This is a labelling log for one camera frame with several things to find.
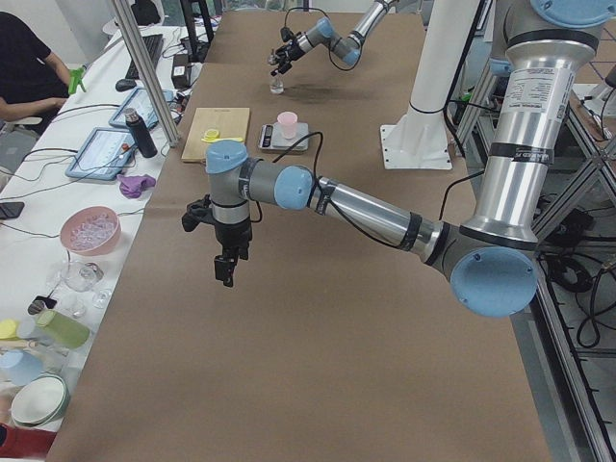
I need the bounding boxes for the wine glass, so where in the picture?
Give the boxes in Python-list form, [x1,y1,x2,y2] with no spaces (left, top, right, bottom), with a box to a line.
[60,262,112,309]

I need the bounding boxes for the blue tablet near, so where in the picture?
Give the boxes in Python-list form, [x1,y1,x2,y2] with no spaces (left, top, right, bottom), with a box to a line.
[64,127,136,181]

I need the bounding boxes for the aluminium frame post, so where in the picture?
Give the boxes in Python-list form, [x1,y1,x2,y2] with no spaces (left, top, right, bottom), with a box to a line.
[111,0,180,147]

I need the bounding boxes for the black thermos bottle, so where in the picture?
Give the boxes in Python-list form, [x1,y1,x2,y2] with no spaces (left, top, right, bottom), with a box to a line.
[123,107,158,158]

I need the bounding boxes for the pink plastic cup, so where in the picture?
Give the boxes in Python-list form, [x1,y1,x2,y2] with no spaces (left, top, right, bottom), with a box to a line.
[277,111,297,140]

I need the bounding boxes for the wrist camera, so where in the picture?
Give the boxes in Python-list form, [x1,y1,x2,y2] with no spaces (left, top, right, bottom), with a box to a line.
[181,194,216,232]
[280,26,295,42]

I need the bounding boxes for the digital kitchen scale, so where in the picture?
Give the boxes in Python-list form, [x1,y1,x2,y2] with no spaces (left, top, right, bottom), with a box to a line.
[258,122,309,153]

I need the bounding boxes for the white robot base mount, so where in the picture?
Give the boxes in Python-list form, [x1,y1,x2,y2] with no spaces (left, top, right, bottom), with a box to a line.
[381,0,481,170]

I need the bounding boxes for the yellow plastic knife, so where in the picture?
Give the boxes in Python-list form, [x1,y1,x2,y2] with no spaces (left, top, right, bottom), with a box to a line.
[201,137,244,143]

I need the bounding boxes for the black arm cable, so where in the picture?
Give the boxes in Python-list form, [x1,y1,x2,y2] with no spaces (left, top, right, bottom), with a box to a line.
[280,6,367,72]
[240,130,487,249]

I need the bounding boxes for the purple cloth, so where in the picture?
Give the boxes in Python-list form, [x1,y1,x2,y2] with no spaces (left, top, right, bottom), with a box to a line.
[117,174,156,198]

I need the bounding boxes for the green cup lying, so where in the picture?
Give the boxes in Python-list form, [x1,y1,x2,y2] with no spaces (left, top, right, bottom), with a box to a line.
[36,310,90,349]

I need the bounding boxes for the black computer mouse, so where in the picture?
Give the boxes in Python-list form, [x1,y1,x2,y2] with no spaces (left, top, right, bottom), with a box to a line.
[115,78,137,92]

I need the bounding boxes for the bamboo cutting board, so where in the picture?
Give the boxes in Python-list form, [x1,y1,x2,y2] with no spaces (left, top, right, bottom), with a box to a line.
[181,108,250,163]

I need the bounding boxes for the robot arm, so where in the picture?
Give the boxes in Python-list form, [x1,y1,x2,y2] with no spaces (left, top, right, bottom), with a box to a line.
[205,1,615,317]
[268,1,398,77]

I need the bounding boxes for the pink bowl with glasses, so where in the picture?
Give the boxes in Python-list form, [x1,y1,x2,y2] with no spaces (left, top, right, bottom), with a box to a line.
[60,206,121,256]

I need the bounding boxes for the person in black shirt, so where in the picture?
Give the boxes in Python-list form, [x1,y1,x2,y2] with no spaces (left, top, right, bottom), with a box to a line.
[1,12,70,132]

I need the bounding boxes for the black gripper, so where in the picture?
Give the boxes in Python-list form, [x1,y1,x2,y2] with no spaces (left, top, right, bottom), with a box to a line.
[273,39,301,72]
[214,218,252,288]

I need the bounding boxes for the glass sauce bottle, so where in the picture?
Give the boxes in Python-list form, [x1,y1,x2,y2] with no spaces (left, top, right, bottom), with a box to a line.
[268,50,284,95]

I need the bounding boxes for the blue tablet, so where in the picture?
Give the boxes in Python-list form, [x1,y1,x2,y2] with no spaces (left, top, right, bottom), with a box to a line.
[108,87,158,129]
[64,127,136,181]

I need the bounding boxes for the blue tablet far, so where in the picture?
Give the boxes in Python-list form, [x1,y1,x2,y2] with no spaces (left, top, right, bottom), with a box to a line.
[108,87,158,129]

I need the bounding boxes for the black keyboard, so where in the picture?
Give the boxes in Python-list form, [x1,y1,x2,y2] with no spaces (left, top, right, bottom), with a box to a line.
[125,34,166,81]

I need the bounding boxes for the light blue cup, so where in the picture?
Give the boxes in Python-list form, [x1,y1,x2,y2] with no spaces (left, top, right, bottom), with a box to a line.
[1,349,44,386]

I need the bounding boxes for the stacked white green bowls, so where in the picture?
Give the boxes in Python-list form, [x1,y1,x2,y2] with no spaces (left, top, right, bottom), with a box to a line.
[11,374,70,427]

